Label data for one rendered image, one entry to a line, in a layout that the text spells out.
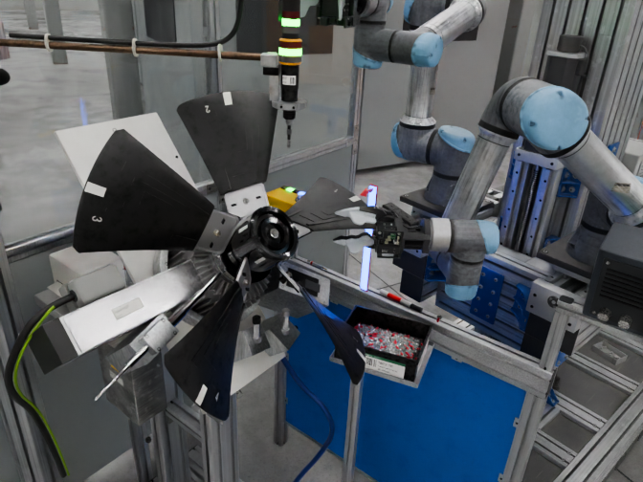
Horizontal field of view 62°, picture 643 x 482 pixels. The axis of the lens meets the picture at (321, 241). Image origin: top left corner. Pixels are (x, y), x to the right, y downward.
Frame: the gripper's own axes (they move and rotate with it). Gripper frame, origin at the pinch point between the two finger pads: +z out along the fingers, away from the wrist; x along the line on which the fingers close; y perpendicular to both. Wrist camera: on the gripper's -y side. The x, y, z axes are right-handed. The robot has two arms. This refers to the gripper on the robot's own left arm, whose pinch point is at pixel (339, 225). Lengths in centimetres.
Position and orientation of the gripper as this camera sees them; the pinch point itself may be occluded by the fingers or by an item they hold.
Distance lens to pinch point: 122.7
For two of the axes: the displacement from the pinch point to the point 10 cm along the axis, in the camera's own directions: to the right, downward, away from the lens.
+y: -0.3, 5.4, -8.4
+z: -10.0, -0.5, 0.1
